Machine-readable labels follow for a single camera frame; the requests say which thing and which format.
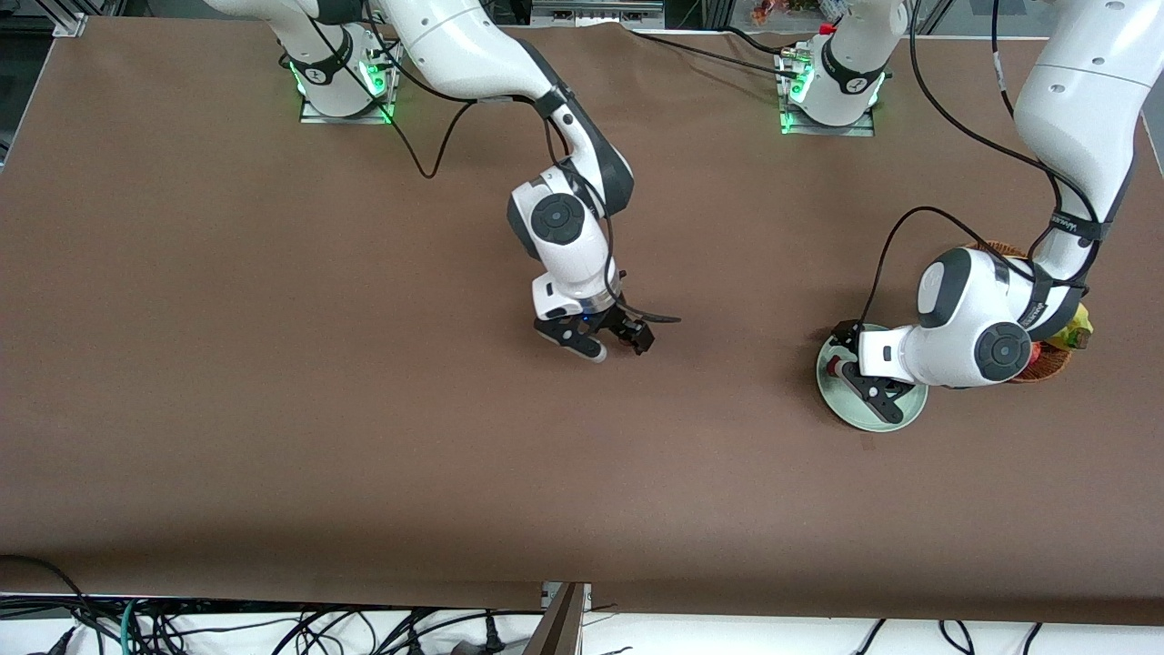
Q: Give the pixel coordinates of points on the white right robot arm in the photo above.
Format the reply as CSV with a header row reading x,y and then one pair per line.
x,y
455,45

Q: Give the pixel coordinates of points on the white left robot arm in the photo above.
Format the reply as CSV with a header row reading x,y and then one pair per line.
x,y
964,357

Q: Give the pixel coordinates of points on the light green round plate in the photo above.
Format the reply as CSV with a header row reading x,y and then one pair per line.
x,y
841,402

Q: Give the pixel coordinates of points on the red yellow apple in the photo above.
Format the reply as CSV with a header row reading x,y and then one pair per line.
x,y
1034,352

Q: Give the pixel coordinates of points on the brown wicker basket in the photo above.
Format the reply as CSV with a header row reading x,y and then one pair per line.
x,y
1050,367

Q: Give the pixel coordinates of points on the yellow banana bunch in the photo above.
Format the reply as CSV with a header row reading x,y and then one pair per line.
x,y
1076,329

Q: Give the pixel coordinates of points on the brown table cover sheet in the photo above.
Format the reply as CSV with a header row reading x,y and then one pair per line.
x,y
227,437

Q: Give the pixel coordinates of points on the aluminium corner profile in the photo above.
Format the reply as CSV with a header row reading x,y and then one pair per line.
x,y
71,18

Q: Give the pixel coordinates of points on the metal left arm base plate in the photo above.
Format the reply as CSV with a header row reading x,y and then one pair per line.
x,y
827,130

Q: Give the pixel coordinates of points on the aluminium frame rail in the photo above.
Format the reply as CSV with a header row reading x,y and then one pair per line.
x,y
596,11

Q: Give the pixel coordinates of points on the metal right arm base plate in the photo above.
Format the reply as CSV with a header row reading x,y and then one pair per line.
x,y
350,116

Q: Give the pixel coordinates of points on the grey support post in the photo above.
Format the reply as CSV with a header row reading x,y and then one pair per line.
x,y
556,623

